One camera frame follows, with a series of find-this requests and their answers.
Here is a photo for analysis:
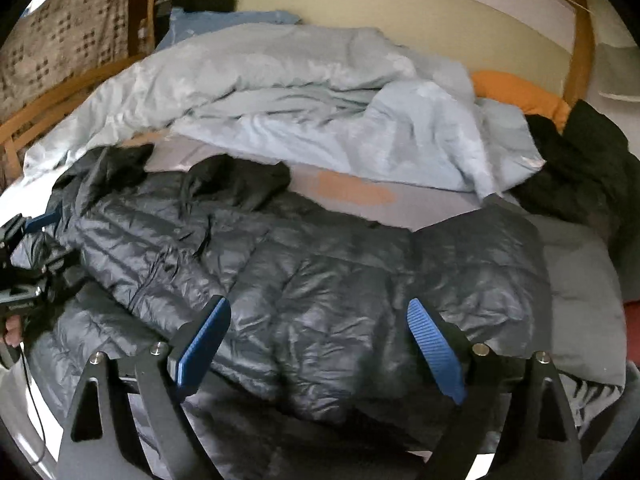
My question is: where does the black puffer jacket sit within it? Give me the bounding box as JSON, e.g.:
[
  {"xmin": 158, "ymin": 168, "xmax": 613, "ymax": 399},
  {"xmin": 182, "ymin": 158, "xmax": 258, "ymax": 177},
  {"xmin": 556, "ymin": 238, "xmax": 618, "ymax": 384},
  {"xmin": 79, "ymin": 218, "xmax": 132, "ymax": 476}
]
[{"xmin": 10, "ymin": 142, "xmax": 553, "ymax": 466}]

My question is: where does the blue pillow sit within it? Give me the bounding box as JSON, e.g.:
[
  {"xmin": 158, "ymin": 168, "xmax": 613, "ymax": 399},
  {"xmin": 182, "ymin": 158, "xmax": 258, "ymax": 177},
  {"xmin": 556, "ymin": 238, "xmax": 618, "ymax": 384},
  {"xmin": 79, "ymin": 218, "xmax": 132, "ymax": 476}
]
[{"xmin": 155, "ymin": 7, "xmax": 301, "ymax": 51}]

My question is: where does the black cable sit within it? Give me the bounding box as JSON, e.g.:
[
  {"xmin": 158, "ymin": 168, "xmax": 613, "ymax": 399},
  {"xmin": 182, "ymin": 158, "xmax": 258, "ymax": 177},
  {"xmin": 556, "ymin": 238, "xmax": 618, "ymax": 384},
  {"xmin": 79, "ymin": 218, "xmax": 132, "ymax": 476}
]
[{"xmin": 19, "ymin": 345, "xmax": 47, "ymax": 467}]

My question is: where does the brown checkered curtain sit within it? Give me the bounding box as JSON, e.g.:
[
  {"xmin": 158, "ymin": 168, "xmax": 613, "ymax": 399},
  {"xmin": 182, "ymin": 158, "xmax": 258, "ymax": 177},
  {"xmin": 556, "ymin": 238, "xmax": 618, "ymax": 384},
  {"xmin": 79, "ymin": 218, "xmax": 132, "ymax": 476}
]
[{"xmin": 0, "ymin": 0, "xmax": 133, "ymax": 121}]

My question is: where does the light blue duvet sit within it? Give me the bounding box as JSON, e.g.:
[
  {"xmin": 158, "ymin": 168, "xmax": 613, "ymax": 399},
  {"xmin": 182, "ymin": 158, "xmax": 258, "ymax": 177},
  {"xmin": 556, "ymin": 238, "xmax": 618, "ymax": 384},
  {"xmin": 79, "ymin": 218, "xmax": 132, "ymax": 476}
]
[{"xmin": 22, "ymin": 25, "xmax": 546, "ymax": 201}]

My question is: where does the red phone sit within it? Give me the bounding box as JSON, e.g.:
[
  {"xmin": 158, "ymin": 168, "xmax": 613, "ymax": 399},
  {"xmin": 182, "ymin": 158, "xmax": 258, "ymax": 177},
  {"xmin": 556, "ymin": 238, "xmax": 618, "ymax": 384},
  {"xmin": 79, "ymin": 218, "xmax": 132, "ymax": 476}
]
[{"xmin": 622, "ymin": 300, "xmax": 640, "ymax": 366}]

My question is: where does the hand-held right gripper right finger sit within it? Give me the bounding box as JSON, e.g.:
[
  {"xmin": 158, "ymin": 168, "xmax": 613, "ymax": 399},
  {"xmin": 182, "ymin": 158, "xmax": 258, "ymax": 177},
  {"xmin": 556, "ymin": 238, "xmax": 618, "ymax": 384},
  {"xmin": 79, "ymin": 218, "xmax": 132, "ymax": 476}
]
[{"xmin": 406, "ymin": 298, "xmax": 583, "ymax": 480}]

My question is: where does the black fleece garment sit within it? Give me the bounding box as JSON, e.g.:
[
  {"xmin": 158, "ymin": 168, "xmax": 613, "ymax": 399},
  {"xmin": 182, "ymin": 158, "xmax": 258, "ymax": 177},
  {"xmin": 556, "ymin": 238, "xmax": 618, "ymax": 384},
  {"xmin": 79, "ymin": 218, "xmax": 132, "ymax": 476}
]
[{"xmin": 510, "ymin": 100, "xmax": 636, "ymax": 256}]

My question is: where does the zebra striped cloth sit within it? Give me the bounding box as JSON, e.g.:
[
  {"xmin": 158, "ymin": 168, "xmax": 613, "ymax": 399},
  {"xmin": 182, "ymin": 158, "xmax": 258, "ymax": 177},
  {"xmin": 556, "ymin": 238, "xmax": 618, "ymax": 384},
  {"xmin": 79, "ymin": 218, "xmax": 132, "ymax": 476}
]
[{"xmin": 557, "ymin": 370, "xmax": 631, "ymax": 431}]

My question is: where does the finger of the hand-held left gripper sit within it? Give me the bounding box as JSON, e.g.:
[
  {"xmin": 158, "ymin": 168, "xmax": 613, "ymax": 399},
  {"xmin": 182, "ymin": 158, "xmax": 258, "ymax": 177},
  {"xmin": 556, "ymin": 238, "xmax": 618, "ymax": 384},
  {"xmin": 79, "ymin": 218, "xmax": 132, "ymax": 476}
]
[{"xmin": 22, "ymin": 202, "xmax": 65, "ymax": 235}]

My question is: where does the wooden bed frame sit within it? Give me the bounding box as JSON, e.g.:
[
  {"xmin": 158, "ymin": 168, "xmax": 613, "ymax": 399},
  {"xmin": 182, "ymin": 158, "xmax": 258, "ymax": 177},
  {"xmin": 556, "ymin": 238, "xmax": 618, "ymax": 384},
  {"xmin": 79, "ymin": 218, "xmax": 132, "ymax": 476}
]
[{"xmin": 0, "ymin": 0, "xmax": 596, "ymax": 181}]

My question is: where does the grey garment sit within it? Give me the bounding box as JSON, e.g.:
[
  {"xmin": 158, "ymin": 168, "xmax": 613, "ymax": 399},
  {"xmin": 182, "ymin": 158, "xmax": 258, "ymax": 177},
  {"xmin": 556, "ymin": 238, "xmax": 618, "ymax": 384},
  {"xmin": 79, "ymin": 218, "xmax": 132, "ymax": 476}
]
[{"xmin": 530, "ymin": 212, "xmax": 628, "ymax": 386}]

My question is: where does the orange pillow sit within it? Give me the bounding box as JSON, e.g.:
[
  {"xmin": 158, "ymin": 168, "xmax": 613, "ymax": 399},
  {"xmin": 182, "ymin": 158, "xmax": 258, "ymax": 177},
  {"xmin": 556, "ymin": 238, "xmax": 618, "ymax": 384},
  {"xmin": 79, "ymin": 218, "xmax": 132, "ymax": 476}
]
[{"xmin": 470, "ymin": 70, "xmax": 571, "ymax": 126}]

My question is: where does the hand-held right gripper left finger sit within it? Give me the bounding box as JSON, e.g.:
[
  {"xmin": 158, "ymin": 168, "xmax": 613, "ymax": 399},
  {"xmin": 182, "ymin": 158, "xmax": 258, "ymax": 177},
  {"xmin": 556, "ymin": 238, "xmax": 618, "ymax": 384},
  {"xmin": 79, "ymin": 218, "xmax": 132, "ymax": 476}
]
[{"xmin": 57, "ymin": 295, "xmax": 232, "ymax": 480}]

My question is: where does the person's left hand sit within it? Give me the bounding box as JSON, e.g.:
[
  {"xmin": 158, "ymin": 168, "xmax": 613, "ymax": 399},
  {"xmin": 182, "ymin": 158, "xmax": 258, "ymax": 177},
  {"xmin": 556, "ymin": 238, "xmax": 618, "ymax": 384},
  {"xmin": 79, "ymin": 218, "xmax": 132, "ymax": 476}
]
[{"xmin": 2, "ymin": 316, "xmax": 26, "ymax": 348}]

